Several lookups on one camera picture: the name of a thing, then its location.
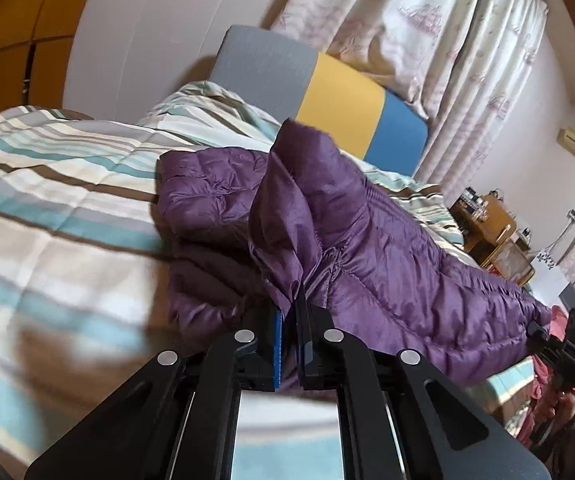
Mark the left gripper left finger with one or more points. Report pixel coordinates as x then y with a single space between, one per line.
259 364

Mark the purple quilted puffer jacket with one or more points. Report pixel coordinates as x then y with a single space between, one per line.
304 220

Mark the grey yellow blue headboard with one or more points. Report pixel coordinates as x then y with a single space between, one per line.
288 79

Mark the orange wooden wardrobe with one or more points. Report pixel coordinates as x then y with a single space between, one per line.
36 39

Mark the pink patterned curtain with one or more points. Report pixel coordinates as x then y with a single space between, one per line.
460 64

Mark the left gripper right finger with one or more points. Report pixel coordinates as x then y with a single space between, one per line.
320 348

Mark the wooden chair with cushion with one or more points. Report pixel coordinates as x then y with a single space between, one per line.
509 262

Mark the wooden bedside desk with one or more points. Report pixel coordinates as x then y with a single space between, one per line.
484 222

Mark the striped duvet on bed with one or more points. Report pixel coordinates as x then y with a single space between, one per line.
96 381

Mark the person's right hand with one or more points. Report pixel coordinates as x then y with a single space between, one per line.
557 407

